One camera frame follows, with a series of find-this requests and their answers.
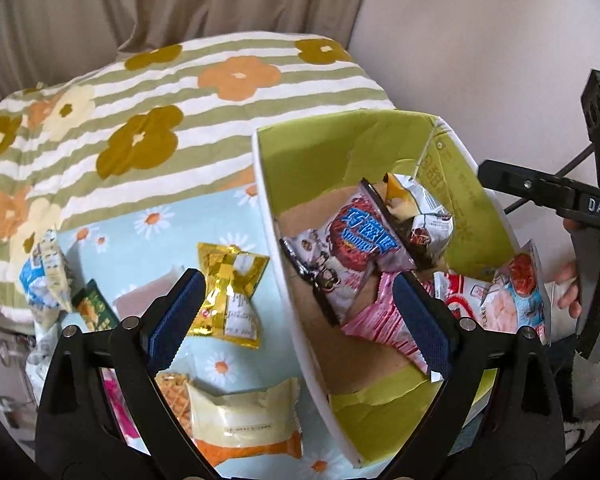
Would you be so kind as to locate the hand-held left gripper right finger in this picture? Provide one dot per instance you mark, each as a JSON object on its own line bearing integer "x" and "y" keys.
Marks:
{"x": 422, "y": 320}

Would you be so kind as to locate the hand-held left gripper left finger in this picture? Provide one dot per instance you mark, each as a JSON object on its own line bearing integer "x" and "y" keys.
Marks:
{"x": 177, "y": 310}

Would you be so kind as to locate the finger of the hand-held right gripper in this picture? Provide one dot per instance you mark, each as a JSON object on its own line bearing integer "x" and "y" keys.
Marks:
{"x": 520, "y": 180}

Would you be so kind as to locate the translucent pink snack packet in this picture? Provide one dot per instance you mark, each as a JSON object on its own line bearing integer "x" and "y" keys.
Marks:
{"x": 140, "y": 300}

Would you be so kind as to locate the gold foil snack packet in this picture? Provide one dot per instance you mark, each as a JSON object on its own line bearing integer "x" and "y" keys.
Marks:
{"x": 230, "y": 290}

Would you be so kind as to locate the blue white snack packet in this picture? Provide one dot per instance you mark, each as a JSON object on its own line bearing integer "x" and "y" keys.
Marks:
{"x": 42, "y": 270}

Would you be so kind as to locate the green cardboard box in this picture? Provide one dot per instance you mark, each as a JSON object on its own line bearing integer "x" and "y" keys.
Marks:
{"x": 330, "y": 160}

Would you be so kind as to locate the person's right hand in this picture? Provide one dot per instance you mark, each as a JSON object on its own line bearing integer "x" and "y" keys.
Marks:
{"x": 567, "y": 285}

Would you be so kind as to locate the pink striped snack packet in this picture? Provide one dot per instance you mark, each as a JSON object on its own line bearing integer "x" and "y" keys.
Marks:
{"x": 375, "y": 315}

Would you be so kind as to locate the dark green snack packet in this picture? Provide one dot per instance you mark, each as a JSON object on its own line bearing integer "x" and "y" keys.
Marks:
{"x": 95, "y": 310}

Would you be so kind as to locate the pink blue snack packet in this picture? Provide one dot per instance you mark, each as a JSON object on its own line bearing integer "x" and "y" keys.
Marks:
{"x": 522, "y": 295}

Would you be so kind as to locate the light blue daisy sheet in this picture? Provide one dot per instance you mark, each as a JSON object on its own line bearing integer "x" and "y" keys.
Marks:
{"x": 130, "y": 240}

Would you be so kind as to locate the waffle snack packet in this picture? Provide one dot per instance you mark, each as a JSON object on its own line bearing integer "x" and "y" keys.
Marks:
{"x": 172, "y": 395}

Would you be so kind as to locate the silver penguin snack packet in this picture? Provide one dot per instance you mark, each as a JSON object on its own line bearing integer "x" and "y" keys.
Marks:
{"x": 420, "y": 200}

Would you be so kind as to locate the red blue snack packet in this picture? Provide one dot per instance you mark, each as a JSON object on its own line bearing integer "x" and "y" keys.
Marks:
{"x": 355, "y": 240}

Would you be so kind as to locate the bright pink snack packet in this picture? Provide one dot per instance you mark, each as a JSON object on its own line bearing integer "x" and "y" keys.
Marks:
{"x": 115, "y": 400}

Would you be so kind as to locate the white orange snack packet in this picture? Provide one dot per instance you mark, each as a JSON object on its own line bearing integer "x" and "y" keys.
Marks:
{"x": 245, "y": 415}

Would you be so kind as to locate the white fleece clothing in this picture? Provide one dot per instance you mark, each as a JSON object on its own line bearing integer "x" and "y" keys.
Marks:
{"x": 597, "y": 385}

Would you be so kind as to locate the green striped floral blanket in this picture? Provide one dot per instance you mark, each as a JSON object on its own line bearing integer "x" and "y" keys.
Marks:
{"x": 180, "y": 110}

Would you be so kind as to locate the beige curtain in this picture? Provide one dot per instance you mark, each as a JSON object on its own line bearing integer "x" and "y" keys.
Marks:
{"x": 130, "y": 0}

